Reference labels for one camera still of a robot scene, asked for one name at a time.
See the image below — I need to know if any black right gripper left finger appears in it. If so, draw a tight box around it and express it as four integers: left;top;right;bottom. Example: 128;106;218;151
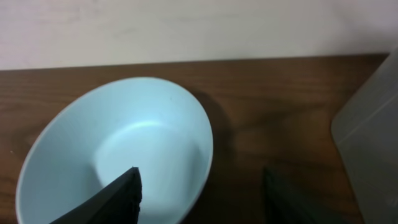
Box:
51;167;142;224

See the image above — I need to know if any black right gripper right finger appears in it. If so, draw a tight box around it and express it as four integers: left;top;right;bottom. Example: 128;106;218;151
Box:
262;168;345;224

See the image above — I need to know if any light blue bowl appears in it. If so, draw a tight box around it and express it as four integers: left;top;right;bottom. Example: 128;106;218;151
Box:
16;77;213;224

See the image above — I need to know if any grey dishwasher rack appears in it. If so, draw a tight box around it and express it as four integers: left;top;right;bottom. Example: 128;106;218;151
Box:
331;50;397;224

